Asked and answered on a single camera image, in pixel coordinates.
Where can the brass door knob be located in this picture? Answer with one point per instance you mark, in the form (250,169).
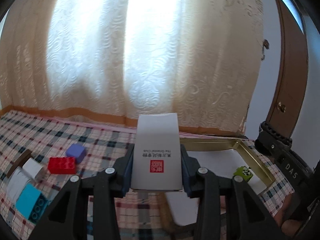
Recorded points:
(281,107)

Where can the cream lace curtain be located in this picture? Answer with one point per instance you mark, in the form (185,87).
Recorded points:
(111,61)

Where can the person right hand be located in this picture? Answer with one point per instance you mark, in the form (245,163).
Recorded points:
(288,226)

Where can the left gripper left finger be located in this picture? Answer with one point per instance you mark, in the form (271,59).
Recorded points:
(66,216)

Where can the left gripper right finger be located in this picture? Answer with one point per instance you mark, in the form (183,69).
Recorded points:
(246,217)

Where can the dark brown wooden stick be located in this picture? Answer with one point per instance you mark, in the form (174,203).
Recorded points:
(22,159)

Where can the gold metal tin tray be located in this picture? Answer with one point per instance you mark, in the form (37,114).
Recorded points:
(222,156)

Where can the white paper tray liner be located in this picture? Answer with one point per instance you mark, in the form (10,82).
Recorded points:
(201,183)

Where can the white box with red seal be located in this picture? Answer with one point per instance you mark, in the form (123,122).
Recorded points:
(157,154)

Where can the purple cube block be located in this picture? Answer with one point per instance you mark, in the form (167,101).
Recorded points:
(77,151)

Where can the cyan toy brick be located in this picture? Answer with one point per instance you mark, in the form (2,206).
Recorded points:
(31,203)

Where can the red toy brick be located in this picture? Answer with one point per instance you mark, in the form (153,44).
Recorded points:
(62,165)

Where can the clear plastic container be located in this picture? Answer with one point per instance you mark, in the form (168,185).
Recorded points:
(17,182)

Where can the brown wooden door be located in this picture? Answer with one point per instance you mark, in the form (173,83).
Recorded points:
(293,74)

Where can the plaid tablecloth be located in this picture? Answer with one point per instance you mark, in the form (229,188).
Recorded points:
(138,213)

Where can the green toy brick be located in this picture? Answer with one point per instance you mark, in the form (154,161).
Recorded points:
(244,172)

